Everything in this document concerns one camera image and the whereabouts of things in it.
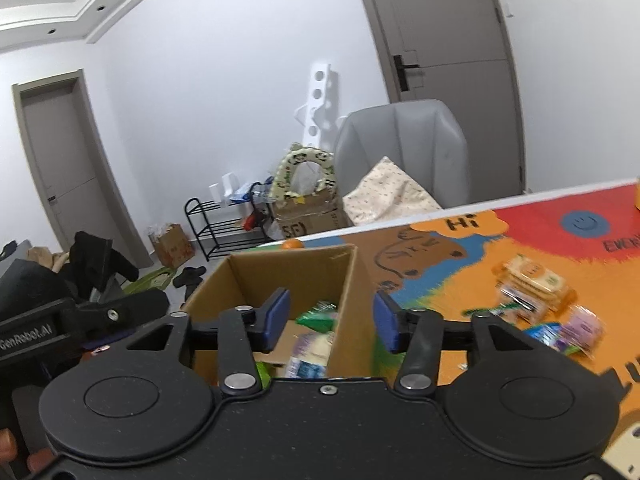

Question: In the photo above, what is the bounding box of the white holder on shoe rack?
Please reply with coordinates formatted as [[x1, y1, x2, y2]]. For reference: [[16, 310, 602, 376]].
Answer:
[[209, 172, 240, 205]]

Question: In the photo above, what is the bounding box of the panda print inflatable ring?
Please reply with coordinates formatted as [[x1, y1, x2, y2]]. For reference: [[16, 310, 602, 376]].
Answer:
[[269, 142, 337, 204]]

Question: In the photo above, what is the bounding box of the blue round candy packet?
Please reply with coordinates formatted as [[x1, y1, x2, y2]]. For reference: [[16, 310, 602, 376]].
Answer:
[[524, 323, 564, 349]]

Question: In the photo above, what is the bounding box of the black clothing pile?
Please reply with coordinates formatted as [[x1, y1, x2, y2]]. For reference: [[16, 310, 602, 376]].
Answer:
[[68, 231, 140, 302]]

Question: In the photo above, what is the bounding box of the green bag on floor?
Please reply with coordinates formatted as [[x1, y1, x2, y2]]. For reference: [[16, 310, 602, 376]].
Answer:
[[122, 267, 177, 295]]

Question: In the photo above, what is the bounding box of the green clear snack packet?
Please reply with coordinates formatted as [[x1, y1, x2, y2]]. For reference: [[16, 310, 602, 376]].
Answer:
[[462, 304, 522, 320]]

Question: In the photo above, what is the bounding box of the grey padded chair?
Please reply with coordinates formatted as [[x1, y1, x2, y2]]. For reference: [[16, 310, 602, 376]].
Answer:
[[333, 98, 471, 212]]

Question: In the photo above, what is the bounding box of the taped cardboard floor box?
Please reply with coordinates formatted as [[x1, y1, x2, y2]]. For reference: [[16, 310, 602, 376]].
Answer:
[[269, 189, 349, 241]]

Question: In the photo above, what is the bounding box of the purple snack packet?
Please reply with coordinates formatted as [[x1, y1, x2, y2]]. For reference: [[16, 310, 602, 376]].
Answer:
[[559, 304, 607, 357]]

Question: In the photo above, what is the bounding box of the dotted cream pillow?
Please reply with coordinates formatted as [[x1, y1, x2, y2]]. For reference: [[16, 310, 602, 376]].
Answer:
[[342, 156, 444, 227]]

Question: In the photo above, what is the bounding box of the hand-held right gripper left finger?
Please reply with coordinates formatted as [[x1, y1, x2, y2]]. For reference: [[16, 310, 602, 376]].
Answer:
[[120, 288, 292, 396]]

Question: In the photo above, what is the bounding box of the small brown paper bag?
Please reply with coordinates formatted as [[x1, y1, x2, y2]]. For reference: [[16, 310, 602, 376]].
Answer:
[[149, 223, 195, 269]]

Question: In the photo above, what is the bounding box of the blue white snack packet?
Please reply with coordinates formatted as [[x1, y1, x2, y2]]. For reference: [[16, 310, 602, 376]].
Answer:
[[284, 357, 329, 380]]

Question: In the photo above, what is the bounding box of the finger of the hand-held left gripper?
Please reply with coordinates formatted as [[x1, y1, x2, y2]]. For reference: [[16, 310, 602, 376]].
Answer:
[[74, 289, 171, 346]]

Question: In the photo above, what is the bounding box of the cream green biscuit pack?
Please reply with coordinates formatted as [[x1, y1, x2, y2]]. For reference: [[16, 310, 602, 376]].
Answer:
[[492, 254, 577, 322]]

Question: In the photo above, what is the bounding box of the grey brown side door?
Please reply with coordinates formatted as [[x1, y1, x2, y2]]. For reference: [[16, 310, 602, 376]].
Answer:
[[12, 69, 152, 272]]

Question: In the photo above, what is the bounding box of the white perforated rack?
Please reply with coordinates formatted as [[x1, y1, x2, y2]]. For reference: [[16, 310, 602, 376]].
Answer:
[[294, 62, 346, 162]]

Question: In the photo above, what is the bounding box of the person's left hand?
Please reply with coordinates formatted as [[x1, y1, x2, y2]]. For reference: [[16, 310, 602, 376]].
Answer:
[[0, 428, 57, 480]]

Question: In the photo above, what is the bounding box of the black door handle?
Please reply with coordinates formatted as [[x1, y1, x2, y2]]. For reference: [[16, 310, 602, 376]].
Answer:
[[393, 53, 420, 92]]

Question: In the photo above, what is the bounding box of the black metal shoe rack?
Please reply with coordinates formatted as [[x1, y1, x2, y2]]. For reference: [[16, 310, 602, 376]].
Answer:
[[183, 198, 269, 262]]

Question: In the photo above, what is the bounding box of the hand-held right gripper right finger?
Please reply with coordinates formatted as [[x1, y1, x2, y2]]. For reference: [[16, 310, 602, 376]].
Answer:
[[373, 290, 572, 396]]

